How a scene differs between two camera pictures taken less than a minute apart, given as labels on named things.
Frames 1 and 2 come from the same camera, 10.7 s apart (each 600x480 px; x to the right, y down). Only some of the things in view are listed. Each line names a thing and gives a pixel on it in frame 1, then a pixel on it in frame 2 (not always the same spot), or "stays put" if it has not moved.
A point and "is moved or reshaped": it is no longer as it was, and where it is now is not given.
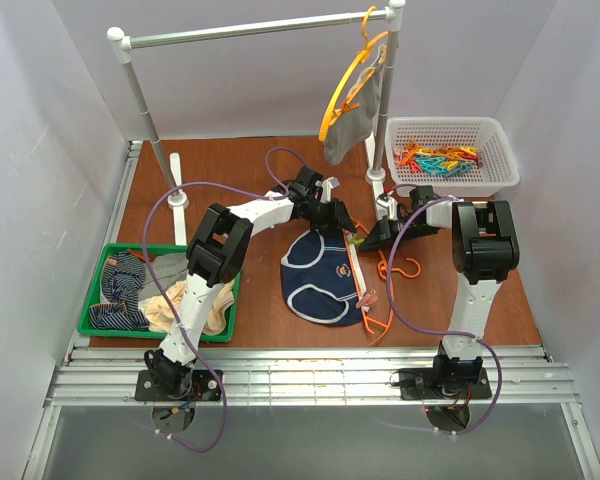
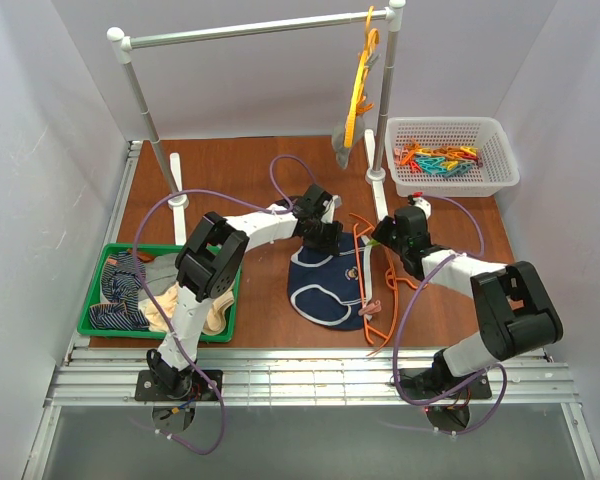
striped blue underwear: [123, 275] stays put
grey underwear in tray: [171, 270] stays put
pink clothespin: [367, 300] -> [371, 309]
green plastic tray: [94, 284] stays put
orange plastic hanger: [384, 273] is moved or reshaped
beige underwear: [161, 316] stays put
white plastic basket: [458, 156] stays put
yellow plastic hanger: [355, 63] -> [355, 96]
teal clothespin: [432, 165] stays put
